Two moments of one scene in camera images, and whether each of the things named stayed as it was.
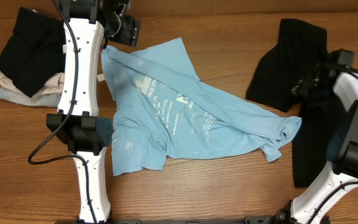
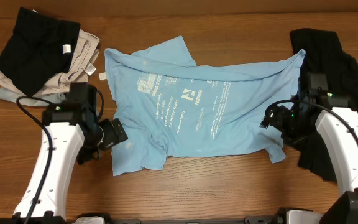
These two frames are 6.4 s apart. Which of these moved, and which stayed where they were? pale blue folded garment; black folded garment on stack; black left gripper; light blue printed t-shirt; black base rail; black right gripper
Moved: black left gripper; black right gripper; light blue printed t-shirt
Stayed: black folded garment on stack; pale blue folded garment; black base rail
